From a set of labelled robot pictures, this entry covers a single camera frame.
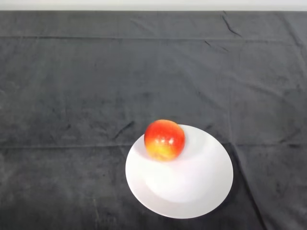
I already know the red yellow apple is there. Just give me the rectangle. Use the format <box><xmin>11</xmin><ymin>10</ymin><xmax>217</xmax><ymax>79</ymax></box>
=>
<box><xmin>143</xmin><ymin>119</ymin><xmax>186</xmax><ymax>162</ymax></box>

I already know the white round plate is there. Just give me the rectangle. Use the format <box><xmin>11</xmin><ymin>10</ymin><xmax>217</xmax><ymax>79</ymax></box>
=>
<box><xmin>125</xmin><ymin>124</ymin><xmax>234</xmax><ymax>219</ymax></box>

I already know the black cloth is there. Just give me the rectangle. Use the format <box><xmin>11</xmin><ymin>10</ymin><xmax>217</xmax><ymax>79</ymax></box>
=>
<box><xmin>0</xmin><ymin>10</ymin><xmax>307</xmax><ymax>230</ymax></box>

